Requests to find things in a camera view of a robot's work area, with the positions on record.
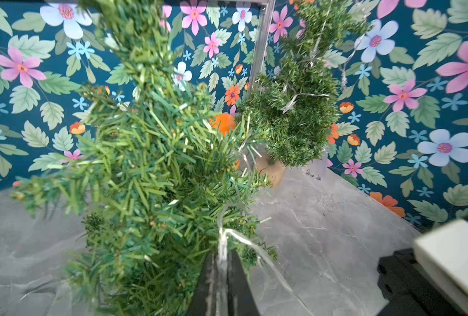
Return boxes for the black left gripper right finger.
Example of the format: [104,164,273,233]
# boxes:
[227,250,260,316]

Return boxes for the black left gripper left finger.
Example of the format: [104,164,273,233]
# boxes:
[185,253,219,316]

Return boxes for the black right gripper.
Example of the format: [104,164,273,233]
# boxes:
[377,248,465,316]

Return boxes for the green christmas tree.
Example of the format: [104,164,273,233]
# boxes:
[13,1,266,315]
[240,1,369,186]

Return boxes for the aluminium frame struts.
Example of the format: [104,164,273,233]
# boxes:
[170,0,276,96]

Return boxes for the clear string light wire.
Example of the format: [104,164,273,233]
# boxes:
[279,23,361,115]

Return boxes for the orange plush toy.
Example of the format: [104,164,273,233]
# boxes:
[209,113,236,136]

